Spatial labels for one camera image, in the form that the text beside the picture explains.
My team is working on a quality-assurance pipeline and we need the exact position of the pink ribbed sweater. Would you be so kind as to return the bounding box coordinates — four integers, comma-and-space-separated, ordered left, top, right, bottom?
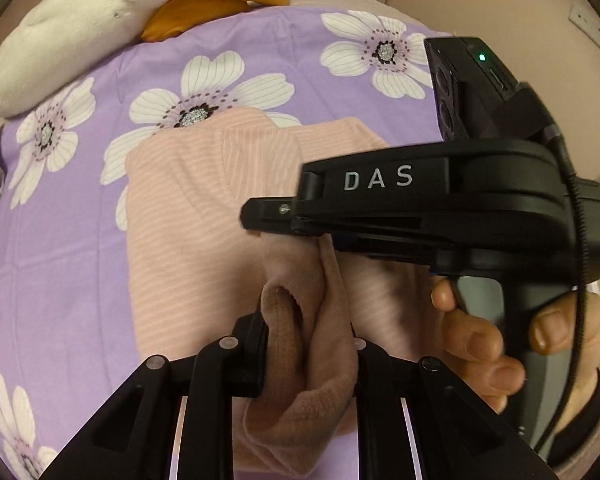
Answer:
124, 106, 456, 478

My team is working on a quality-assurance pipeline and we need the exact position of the person right hand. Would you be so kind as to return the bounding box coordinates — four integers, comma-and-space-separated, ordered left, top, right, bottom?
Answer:
430, 276, 600, 434

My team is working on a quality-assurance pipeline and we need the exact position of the purple floral bed sheet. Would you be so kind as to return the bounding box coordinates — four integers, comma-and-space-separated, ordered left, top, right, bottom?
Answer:
0, 6, 440, 479

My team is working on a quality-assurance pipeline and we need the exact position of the white orange goose plush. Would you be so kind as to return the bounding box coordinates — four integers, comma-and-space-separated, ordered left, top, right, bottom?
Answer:
0, 0, 290, 118

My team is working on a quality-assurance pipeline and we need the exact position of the black camera box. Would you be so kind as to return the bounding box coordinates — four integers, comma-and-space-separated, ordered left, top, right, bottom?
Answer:
424, 36, 518, 141

